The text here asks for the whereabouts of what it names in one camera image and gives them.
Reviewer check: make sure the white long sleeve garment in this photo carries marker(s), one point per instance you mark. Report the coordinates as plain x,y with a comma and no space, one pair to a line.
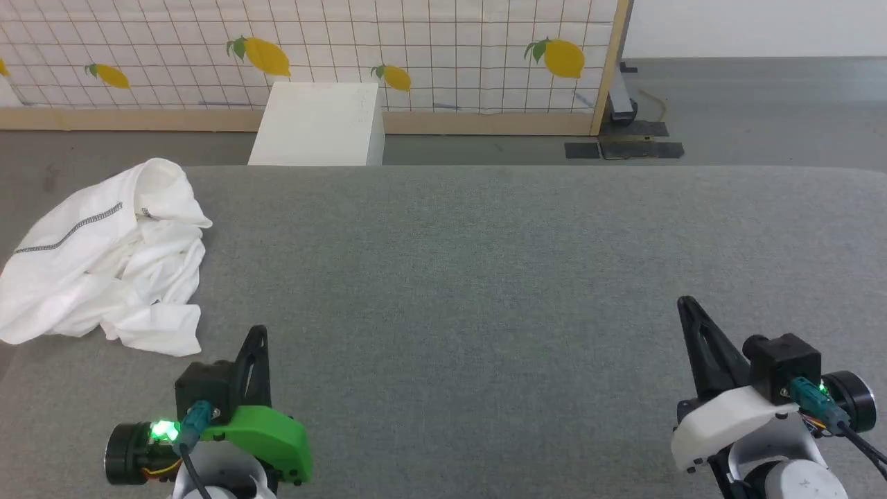
104,263

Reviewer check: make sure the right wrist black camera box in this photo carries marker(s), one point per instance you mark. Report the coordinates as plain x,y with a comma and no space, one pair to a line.
786,360

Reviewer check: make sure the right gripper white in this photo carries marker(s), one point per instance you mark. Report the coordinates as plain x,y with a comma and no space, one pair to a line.
727,416

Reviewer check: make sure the white rectangular box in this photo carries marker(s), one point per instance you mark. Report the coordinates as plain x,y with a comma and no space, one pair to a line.
319,125

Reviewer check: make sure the long black floor tape strip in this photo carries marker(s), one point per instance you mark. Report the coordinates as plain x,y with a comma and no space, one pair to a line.
658,150

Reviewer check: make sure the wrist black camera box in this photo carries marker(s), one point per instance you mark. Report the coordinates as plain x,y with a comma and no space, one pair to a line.
786,360
204,388

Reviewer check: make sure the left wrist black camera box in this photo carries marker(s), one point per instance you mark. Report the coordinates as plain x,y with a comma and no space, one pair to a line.
204,388

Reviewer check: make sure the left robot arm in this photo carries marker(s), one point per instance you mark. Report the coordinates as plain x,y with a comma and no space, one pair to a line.
229,478

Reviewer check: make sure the small black floor tape patch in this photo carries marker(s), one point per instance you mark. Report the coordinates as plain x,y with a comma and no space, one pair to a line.
582,150

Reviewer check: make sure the grey fabric covered table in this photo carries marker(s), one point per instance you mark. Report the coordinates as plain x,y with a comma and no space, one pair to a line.
450,291

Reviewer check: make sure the grey metal partition foot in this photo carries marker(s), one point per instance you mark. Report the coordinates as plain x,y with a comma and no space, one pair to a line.
621,97

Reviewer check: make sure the lemon print partition screen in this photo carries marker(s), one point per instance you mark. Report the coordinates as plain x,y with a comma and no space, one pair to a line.
450,41

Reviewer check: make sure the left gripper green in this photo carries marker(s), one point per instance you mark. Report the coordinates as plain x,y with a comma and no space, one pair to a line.
270,436

